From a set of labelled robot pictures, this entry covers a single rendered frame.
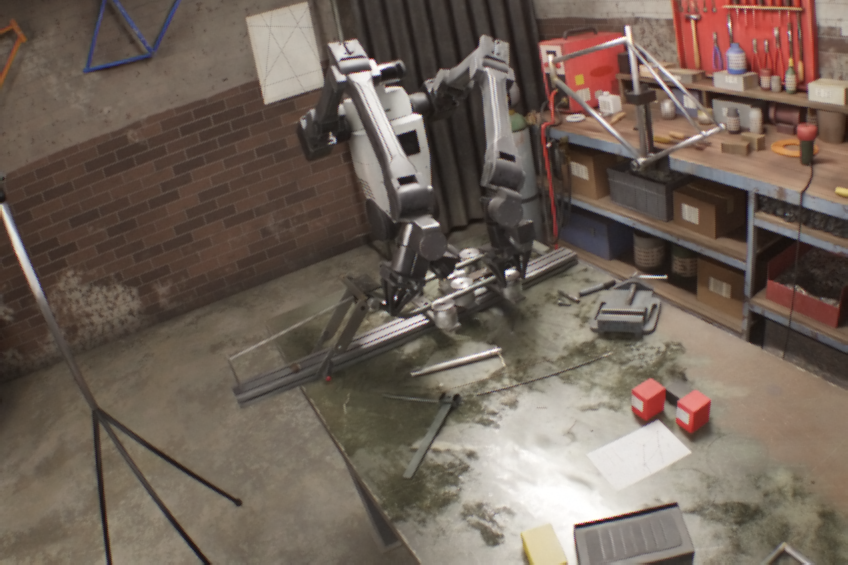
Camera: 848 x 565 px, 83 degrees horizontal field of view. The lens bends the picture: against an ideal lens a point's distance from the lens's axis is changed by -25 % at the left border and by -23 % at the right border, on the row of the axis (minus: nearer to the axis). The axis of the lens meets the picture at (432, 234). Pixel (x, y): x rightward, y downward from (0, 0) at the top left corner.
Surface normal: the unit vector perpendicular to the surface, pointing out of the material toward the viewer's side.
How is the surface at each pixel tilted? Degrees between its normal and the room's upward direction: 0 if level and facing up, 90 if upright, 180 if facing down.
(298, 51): 90
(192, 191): 90
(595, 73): 90
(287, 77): 90
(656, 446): 0
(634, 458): 0
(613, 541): 0
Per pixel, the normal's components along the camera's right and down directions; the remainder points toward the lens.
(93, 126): 0.46, 0.26
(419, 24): -0.38, 0.43
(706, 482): -0.18, -0.91
